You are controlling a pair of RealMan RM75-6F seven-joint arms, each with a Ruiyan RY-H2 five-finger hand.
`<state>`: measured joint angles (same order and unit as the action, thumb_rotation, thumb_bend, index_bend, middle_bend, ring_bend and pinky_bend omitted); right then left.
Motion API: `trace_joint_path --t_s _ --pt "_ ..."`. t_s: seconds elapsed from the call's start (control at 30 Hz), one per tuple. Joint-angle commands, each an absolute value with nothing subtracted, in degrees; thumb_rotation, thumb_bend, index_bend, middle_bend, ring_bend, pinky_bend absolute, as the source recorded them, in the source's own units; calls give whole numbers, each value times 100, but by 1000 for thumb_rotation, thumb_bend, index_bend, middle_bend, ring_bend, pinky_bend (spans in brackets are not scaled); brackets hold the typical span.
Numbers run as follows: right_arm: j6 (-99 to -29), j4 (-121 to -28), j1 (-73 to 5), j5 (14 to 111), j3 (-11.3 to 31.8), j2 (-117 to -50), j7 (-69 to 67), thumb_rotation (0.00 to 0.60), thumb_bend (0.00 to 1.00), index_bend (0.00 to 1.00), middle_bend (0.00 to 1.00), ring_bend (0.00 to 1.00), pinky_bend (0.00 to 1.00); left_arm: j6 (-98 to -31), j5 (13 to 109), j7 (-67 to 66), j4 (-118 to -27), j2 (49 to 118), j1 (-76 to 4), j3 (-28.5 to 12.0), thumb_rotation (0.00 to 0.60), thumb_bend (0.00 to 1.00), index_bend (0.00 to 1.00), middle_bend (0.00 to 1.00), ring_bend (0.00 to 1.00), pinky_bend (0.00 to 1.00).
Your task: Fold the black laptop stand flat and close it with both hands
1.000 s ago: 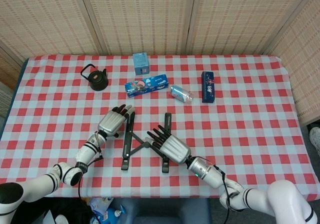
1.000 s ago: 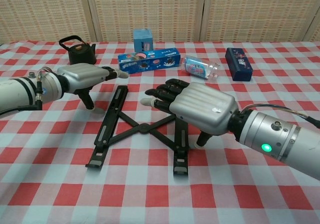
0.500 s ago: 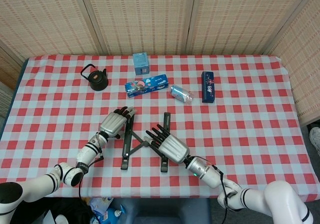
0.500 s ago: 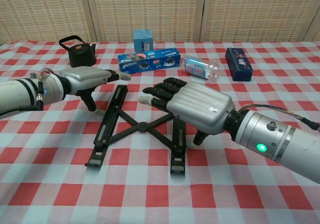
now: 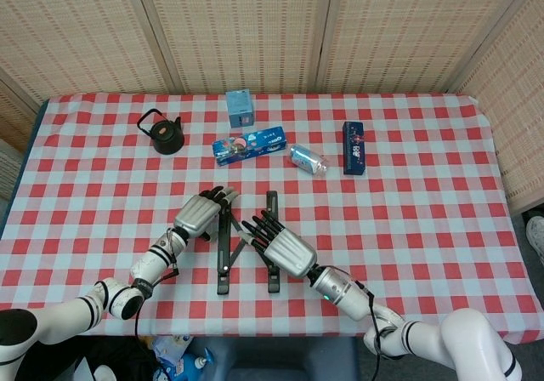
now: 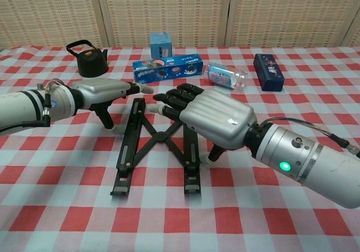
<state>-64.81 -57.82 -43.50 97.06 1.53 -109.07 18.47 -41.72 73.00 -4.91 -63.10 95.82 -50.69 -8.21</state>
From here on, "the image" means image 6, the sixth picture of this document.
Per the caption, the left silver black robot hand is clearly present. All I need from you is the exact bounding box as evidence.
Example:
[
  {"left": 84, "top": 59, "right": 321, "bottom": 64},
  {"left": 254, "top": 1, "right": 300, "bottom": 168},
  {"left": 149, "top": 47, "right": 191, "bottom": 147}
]
[{"left": 70, "top": 78, "right": 155, "bottom": 133}]

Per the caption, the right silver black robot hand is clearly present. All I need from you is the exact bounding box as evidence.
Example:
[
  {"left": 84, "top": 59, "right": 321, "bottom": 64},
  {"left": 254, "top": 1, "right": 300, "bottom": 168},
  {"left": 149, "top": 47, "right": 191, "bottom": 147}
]
[{"left": 146, "top": 83, "right": 258, "bottom": 168}]

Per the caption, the black folding laptop stand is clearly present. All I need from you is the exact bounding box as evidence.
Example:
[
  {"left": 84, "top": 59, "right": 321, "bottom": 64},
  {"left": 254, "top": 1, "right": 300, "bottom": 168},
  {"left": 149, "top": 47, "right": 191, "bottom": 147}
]
[{"left": 110, "top": 97, "right": 210, "bottom": 198}]

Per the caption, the red white checkered tablecloth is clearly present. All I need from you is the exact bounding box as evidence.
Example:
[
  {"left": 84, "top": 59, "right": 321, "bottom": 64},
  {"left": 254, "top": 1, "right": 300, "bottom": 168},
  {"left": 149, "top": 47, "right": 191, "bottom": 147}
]
[{"left": 0, "top": 45, "right": 360, "bottom": 252}]

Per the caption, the black cast iron teapot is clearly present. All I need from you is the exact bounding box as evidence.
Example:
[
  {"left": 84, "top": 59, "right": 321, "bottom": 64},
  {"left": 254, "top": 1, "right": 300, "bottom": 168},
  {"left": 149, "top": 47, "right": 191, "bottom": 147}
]
[{"left": 66, "top": 39, "right": 109, "bottom": 78}]

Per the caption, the clear bottle with blue label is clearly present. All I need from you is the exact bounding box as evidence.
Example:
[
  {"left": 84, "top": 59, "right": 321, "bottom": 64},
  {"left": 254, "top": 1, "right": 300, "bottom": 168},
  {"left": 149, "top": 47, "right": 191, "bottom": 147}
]
[{"left": 206, "top": 62, "right": 248, "bottom": 90}]

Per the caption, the dark blue rectangular box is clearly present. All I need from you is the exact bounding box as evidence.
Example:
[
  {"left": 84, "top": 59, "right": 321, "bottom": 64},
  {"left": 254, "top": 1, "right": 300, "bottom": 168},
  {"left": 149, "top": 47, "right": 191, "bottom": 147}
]
[{"left": 253, "top": 53, "right": 285, "bottom": 92}]

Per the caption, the blue Oreo cookie box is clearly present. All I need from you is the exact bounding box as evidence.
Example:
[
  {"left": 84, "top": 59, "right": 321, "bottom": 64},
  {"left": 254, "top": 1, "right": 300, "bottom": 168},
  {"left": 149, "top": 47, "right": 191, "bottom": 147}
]
[{"left": 132, "top": 53, "right": 204, "bottom": 86}]

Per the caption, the light blue cube box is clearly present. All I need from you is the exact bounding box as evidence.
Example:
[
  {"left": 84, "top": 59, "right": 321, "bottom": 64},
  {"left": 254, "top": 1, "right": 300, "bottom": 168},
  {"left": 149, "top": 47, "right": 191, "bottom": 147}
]
[{"left": 149, "top": 32, "right": 173, "bottom": 60}]

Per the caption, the bamboo folding screen panel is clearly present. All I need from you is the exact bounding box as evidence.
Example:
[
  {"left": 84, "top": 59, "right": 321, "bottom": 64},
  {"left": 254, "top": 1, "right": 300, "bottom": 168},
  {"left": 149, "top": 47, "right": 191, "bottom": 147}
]
[
  {"left": 226, "top": 0, "right": 355, "bottom": 48},
  {"left": 95, "top": 0, "right": 234, "bottom": 48},
  {"left": 344, "top": 1, "right": 360, "bottom": 47},
  {"left": 0, "top": 0, "right": 104, "bottom": 49}
]

